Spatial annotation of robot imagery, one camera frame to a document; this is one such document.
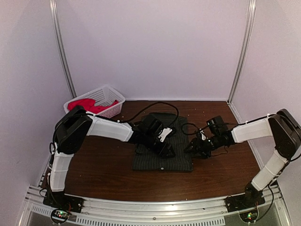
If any left aluminium corner post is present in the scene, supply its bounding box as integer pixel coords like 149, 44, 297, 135
49, 0, 77, 98

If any right aluminium corner post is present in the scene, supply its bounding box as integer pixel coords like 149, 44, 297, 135
227, 0, 256, 105

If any aluminium corner post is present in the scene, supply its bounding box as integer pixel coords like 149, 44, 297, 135
227, 0, 256, 105
49, 0, 77, 98

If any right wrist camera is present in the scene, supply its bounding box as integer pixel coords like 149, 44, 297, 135
199, 115, 228, 140

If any black pinstriped shirt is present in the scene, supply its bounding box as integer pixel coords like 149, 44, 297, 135
132, 113, 193, 172

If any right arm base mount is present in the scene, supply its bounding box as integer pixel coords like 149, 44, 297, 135
224, 182, 275, 224

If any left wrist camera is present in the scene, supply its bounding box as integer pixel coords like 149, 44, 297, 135
138, 113, 177, 142

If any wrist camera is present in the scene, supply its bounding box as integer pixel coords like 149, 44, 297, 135
199, 115, 228, 140
138, 113, 177, 142

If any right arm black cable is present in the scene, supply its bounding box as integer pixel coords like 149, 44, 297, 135
181, 122, 210, 135

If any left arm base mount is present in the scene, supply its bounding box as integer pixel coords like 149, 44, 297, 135
41, 182, 84, 226

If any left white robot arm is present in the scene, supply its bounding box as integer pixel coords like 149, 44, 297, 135
48, 106, 175, 209

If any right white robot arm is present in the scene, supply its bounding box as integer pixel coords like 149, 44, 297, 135
184, 108, 301, 208

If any red garment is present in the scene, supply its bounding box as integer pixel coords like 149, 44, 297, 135
67, 98, 119, 113

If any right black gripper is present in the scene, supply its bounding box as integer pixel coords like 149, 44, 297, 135
184, 134, 222, 160

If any white plastic laundry basket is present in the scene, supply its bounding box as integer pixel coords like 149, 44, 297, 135
63, 85, 126, 118

